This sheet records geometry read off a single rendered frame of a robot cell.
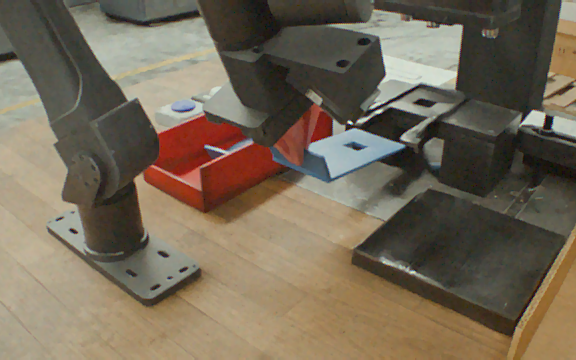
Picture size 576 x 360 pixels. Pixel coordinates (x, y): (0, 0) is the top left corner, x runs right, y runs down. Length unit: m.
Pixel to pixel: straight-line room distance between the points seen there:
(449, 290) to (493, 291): 0.04
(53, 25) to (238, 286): 0.29
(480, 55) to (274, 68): 0.57
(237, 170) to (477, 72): 0.46
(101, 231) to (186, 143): 0.24
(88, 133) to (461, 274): 0.36
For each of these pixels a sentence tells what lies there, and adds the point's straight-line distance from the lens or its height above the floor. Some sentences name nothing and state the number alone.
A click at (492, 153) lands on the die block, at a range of 0.66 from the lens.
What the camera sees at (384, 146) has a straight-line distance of 0.59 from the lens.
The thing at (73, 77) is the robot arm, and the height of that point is 1.10.
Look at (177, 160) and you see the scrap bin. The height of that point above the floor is 0.91.
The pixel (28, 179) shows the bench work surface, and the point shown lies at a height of 0.90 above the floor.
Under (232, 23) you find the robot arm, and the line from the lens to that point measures 0.39.
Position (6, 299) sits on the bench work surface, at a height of 0.90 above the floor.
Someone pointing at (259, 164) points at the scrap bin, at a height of 0.93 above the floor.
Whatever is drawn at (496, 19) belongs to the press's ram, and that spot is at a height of 1.12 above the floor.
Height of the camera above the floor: 1.24
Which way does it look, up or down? 29 degrees down
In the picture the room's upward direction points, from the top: straight up
